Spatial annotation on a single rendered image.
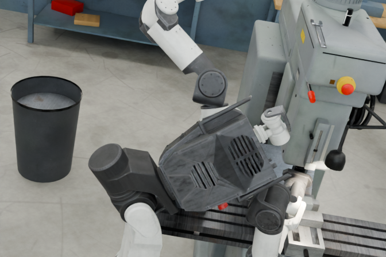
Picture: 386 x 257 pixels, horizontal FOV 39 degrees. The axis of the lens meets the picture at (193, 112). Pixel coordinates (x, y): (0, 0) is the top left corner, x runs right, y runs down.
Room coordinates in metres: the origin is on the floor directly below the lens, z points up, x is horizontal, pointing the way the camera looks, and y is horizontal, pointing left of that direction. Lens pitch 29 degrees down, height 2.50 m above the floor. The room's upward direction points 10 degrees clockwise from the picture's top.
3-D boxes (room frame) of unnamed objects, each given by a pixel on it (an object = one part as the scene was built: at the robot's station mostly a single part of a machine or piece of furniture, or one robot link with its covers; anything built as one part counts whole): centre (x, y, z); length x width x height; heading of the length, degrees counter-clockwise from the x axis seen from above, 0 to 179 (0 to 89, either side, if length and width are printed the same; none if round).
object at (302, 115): (1.91, -0.48, 1.47); 0.21 x 0.19 x 0.32; 91
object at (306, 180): (1.81, -0.46, 1.23); 0.13 x 0.12 x 0.10; 76
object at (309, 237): (1.87, -0.54, 1.01); 0.35 x 0.15 x 0.11; 2
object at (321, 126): (1.79, -0.48, 1.45); 0.04 x 0.04 x 0.21; 1
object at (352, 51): (1.92, -0.48, 1.81); 0.47 x 0.26 x 0.16; 1
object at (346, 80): (1.67, -0.48, 1.76); 0.06 x 0.02 x 0.06; 91
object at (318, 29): (1.75, -0.37, 1.89); 0.24 x 0.04 x 0.01; 0
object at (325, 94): (1.94, -0.48, 1.68); 0.34 x 0.24 x 0.10; 1
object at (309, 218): (1.85, -0.54, 1.05); 0.15 x 0.06 x 0.04; 92
